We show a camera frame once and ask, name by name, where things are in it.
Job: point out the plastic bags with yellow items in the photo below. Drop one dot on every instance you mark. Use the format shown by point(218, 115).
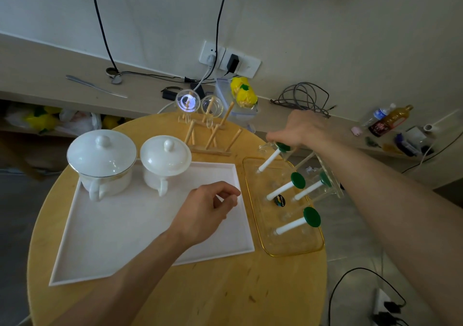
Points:
point(47, 119)

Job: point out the clear plastic container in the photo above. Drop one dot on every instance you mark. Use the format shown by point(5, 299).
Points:
point(226, 98)

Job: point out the black power adapter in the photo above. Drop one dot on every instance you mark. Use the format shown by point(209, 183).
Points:
point(232, 63)

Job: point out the white power strip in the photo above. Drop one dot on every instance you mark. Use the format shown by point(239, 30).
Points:
point(381, 304)

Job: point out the pile of grey packets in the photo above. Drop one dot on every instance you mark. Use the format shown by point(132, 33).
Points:
point(412, 141)

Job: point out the clear glass cup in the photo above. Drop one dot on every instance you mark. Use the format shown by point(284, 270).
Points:
point(266, 147)
point(188, 101)
point(212, 106)
point(334, 183)

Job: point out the white post with green cap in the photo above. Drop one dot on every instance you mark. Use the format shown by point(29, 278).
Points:
point(284, 190)
point(269, 161)
point(307, 191)
point(293, 225)

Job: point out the white wall socket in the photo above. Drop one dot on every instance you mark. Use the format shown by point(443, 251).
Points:
point(249, 65)
point(206, 49)

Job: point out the person's right thumb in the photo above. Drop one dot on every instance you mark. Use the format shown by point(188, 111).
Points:
point(291, 144)

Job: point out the person's left thumb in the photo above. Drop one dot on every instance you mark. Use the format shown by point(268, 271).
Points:
point(227, 206)

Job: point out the person's right hand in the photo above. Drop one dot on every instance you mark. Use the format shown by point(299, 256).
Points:
point(304, 128)

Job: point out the small black device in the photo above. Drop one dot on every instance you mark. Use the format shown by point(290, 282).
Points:
point(169, 94)

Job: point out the white plug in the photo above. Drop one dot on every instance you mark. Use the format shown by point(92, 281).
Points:
point(211, 59)

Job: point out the large white cup lid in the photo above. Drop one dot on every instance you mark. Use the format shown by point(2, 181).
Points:
point(101, 154)

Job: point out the wooden cup rack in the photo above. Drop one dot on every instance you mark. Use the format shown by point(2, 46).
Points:
point(211, 150)

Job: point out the amber drink bottle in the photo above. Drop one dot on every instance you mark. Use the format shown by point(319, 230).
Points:
point(390, 121)

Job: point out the white rectangular tray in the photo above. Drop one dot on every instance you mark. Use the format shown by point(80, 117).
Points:
point(119, 235)

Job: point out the black box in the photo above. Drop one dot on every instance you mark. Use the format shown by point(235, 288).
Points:
point(198, 91)

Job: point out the person's right forearm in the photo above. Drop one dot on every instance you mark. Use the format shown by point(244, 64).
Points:
point(390, 210)

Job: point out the clear plastic water bottle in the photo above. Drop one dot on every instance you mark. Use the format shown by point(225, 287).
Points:
point(378, 115)

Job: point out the small white cup lid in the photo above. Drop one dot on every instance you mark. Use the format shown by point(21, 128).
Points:
point(165, 157)

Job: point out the person's left forearm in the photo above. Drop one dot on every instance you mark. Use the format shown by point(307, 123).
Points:
point(126, 286)

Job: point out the clear gold-rimmed drain tray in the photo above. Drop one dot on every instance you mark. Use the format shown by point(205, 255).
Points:
point(289, 242)

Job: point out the small pink object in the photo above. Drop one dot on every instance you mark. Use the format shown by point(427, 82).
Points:
point(357, 131)

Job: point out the person's left hand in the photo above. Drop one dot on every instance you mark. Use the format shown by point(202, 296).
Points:
point(197, 213)

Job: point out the white tube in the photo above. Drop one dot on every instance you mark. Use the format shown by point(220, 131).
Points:
point(443, 119)

